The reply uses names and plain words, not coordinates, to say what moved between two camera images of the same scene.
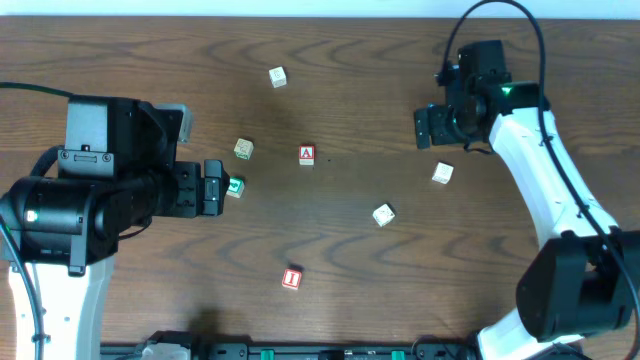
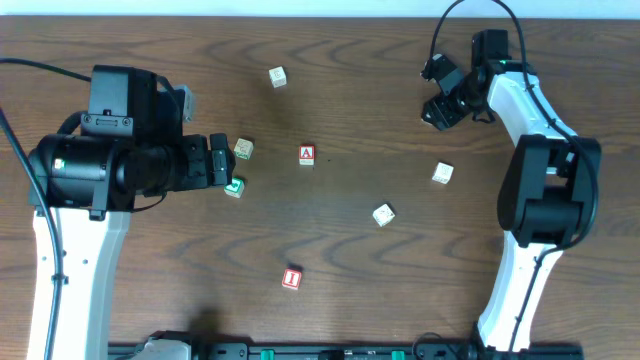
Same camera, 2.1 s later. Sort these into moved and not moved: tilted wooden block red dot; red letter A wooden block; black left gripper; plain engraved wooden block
Moved: black left gripper
Not moved: tilted wooden block red dot; red letter A wooden block; plain engraved wooden block
